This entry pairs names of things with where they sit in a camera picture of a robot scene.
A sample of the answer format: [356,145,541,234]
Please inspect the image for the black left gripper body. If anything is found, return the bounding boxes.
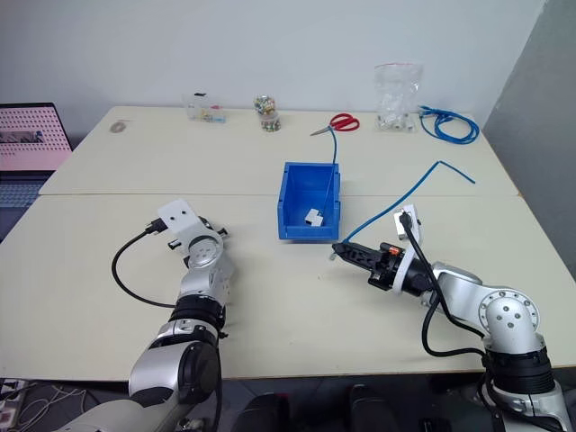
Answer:
[196,215,232,240]

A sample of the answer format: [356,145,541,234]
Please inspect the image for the long blue ethernet cable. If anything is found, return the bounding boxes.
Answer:
[328,160,477,263]

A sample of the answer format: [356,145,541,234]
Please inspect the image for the thin blue cable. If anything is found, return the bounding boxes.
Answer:
[314,127,339,215]

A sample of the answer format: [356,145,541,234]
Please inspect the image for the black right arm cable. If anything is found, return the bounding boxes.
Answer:
[399,211,490,359]

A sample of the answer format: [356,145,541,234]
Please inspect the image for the jar of colourful beads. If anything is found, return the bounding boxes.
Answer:
[252,94,283,133]

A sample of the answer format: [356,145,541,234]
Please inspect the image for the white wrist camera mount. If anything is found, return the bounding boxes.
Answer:
[390,202,424,298]
[157,199,209,253]

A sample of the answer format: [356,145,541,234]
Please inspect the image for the clear bag of couplers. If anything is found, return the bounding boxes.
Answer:
[373,62,425,126]

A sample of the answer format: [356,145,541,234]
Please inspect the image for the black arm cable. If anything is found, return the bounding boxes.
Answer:
[399,211,490,359]
[111,218,179,310]

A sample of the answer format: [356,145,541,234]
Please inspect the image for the red handled scissors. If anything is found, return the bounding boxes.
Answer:
[309,112,361,137]

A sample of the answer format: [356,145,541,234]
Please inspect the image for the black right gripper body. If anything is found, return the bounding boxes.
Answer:
[367,241,408,292]

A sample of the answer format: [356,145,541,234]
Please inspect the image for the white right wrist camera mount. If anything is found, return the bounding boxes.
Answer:
[390,202,424,298]

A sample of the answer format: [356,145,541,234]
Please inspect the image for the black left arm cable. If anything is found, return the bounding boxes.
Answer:
[111,218,179,310]

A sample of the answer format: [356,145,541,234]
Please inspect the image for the blue plastic bin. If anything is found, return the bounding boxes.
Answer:
[276,160,343,243]

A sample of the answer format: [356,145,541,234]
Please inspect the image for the white power strip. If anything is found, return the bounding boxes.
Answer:
[0,380,26,427]

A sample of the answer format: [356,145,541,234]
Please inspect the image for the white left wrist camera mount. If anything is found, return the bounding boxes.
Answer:
[157,199,209,253]

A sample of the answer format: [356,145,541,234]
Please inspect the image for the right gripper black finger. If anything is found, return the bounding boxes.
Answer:
[336,251,380,276]
[331,242,384,265]

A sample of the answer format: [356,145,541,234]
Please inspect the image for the clear plastic container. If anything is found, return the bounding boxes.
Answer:
[181,91,227,125]

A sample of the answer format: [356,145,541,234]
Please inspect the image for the open laptop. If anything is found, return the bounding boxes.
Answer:
[0,102,74,244]

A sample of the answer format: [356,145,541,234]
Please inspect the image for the white floor cable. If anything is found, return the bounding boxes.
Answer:
[13,384,89,428]

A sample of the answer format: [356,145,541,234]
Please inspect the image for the coiled blue ethernet cable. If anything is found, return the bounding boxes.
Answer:
[417,104,481,146]

